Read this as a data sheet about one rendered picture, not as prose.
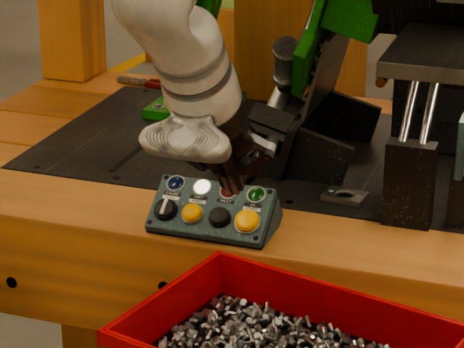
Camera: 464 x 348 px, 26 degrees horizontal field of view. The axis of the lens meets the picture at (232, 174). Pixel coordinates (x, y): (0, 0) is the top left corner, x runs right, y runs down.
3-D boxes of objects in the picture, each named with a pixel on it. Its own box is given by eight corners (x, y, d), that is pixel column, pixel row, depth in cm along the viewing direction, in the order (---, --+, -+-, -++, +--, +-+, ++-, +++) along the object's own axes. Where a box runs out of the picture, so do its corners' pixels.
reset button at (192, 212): (199, 224, 121) (197, 219, 120) (180, 221, 122) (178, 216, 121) (204, 207, 122) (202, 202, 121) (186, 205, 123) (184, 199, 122)
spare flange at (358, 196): (369, 197, 133) (369, 191, 133) (359, 208, 130) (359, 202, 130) (331, 190, 136) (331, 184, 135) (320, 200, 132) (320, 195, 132)
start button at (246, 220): (255, 235, 119) (254, 229, 118) (233, 231, 119) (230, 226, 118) (262, 214, 120) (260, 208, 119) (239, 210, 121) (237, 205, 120)
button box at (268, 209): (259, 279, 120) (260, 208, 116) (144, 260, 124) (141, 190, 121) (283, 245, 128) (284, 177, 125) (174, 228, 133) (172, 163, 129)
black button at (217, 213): (226, 228, 120) (224, 223, 119) (207, 226, 121) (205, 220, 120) (232, 211, 121) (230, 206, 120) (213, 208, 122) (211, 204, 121)
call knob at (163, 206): (172, 221, 122) (170, 216, 121) (152, 218, 123) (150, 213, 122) (179, 203, 123) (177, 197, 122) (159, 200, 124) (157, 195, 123)
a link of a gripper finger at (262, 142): (239, 137, 102) (228, 144, 104) (275, 159, 104) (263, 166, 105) (246, 118, 103) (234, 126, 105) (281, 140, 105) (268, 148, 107)
